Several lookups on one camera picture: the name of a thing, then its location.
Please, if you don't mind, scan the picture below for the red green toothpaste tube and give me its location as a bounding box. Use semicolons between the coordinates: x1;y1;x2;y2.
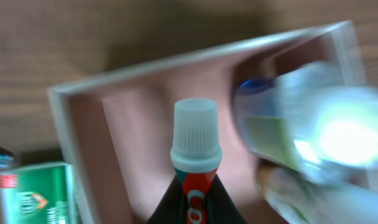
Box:
170;98;223;224

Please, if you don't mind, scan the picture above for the green white soap packet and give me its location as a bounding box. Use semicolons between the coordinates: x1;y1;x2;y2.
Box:
0;162;78;224

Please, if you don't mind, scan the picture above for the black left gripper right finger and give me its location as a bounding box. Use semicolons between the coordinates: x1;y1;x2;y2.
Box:
206;175;247;224

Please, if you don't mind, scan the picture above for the clear pump soap bottle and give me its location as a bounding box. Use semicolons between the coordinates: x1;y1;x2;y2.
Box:
233;61;378;191

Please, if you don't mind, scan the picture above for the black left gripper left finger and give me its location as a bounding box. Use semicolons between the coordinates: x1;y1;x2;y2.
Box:
146;176;186;224

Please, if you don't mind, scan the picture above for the white patterned lotion tube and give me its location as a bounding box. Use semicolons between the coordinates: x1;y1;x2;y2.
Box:
257;165;378;224

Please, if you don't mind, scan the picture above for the white cardboard box pink interior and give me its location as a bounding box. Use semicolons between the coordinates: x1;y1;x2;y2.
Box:
48;21;366;223

